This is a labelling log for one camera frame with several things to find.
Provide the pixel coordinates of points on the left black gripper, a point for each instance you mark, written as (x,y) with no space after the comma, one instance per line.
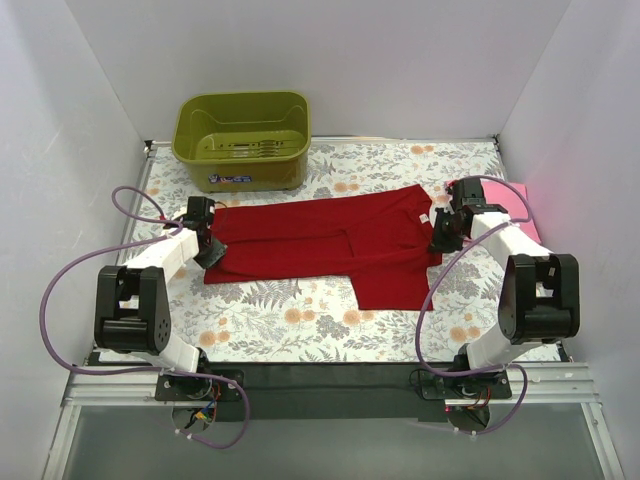
(213,251)

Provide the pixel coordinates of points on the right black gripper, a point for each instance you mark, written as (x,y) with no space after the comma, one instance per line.
(442,230)

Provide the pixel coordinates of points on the red t shirt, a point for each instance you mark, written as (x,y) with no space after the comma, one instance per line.
(380,241)

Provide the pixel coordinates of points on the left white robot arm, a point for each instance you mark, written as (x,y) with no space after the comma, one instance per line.
(132,314)

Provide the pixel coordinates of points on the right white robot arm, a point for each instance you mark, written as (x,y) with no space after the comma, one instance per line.
(539,301)

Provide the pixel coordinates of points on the floral table mat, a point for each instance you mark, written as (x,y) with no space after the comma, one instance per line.
(318,319)

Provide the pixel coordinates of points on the olive green plastic bin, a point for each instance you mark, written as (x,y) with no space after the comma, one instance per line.
(244,141)

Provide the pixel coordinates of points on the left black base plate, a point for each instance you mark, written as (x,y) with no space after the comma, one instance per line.
(177,388)

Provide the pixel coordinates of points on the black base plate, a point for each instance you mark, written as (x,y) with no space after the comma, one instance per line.
(487,385)
(177,388)

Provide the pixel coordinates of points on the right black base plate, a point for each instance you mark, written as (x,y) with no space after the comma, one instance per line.
(487,385)

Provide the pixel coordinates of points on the aluminium frame rail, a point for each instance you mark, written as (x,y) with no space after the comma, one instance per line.
(337,421)

